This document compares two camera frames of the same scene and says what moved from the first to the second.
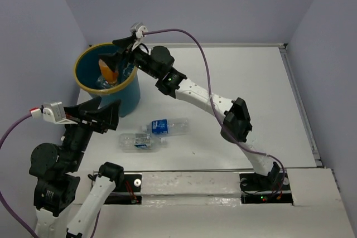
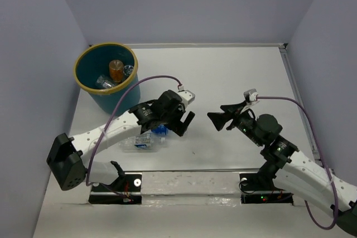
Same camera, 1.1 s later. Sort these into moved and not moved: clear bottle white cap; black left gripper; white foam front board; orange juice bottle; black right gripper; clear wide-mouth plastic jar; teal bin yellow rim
Moved: black right gripper; orange juice bottle; black left gripper
Not moved: teal bin yellow rim; white foam front board; clear wide-mouth plastic jar; clear bottle white cap
